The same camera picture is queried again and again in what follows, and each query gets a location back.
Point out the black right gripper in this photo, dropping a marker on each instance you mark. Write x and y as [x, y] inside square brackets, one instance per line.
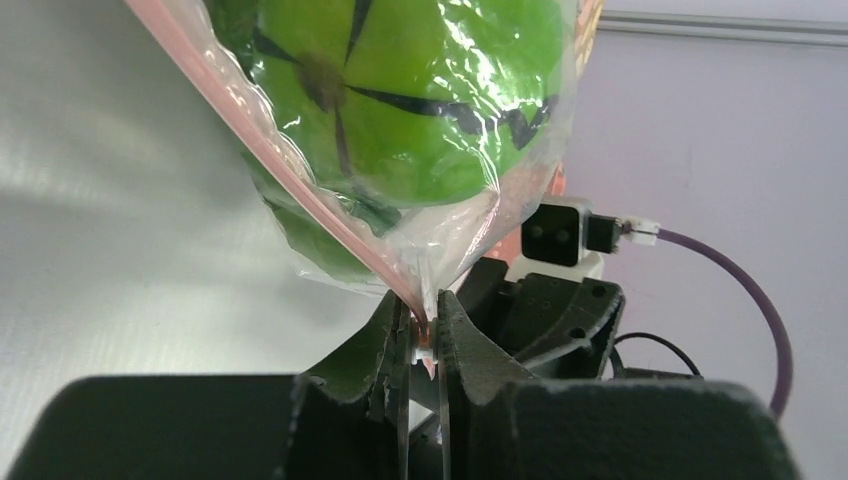
[555, 327]

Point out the green fake watermelon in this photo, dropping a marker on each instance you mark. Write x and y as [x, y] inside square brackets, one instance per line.
[412, 103]

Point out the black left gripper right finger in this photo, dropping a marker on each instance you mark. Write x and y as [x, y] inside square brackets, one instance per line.
[499, 421]

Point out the clear zip top bag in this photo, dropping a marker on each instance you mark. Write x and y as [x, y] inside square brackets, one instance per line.
[349, 237]

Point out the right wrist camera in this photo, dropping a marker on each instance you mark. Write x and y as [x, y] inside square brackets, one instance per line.
[565, 239]

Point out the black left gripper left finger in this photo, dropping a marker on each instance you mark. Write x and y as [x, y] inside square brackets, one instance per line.
[346, 417]

